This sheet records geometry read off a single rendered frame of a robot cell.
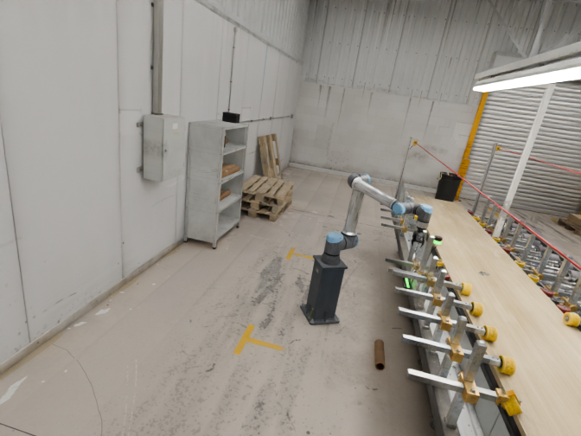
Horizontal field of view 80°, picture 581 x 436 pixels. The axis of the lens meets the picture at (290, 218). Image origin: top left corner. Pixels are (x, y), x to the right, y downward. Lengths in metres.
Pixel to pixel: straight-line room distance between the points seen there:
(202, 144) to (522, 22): 8.66
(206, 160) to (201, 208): 0.61
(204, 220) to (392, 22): 7.63
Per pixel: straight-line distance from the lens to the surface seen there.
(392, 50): 10.33
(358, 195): 3.16
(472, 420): 2.20
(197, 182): 4.44
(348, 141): 10.28
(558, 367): 2.37
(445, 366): 2.08
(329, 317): 3.52
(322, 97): 10.31
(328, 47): 10.43
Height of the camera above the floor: 2.01
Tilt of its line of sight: 19 degrees down
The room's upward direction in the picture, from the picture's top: 9 degrees clockwise
